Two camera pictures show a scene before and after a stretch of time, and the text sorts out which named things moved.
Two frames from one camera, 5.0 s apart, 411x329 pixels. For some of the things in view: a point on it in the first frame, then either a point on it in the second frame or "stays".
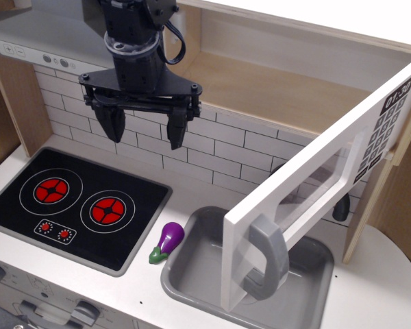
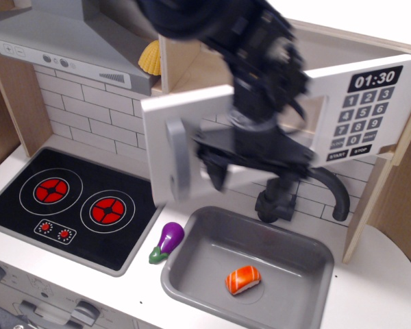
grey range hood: (57, 34) stays
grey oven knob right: (85, 312) stays
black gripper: (140, 82) -> (264, 149)
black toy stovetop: (94, 214) stays
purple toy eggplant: (171, 236) stays
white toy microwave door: (255, 239) -> (352, 111)
